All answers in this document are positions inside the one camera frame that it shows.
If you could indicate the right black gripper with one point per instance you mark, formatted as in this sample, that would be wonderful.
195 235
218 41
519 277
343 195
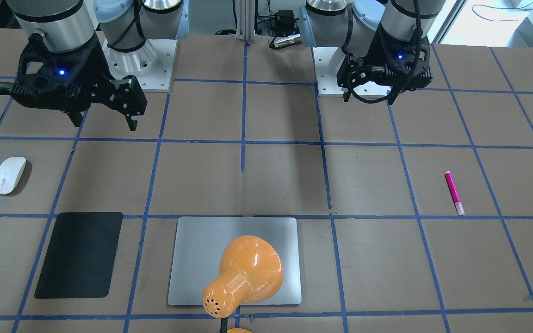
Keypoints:
91 64

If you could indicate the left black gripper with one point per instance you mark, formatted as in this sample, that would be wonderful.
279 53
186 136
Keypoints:
372 54

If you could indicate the white computer mouse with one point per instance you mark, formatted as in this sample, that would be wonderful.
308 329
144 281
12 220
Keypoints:
11 171

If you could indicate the pink marker pen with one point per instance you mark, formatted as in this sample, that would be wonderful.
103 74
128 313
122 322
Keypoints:
457 202

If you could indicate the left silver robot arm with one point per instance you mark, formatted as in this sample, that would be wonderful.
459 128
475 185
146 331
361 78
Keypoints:
352 24

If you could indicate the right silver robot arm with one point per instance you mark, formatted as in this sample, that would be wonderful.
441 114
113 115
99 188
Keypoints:
127 24

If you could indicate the black mousepad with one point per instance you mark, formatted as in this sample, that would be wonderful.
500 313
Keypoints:
80 257

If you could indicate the silver laptop notebook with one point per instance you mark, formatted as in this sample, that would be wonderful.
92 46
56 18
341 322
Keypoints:
201 241

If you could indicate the orange desk lamp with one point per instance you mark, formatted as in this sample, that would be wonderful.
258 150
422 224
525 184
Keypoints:
250 271

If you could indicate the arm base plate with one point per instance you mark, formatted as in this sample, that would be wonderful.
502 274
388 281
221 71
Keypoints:
327 61
160 69

